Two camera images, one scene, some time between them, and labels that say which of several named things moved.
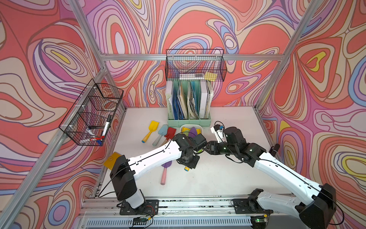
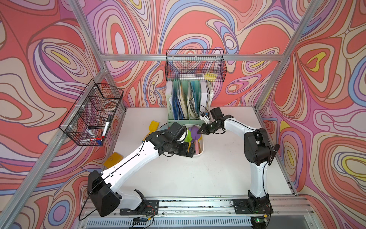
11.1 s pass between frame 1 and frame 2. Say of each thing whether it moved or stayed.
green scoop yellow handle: moved
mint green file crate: stayed
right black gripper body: moved
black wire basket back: stayed
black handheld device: stayed
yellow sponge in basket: stayed
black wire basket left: stayed
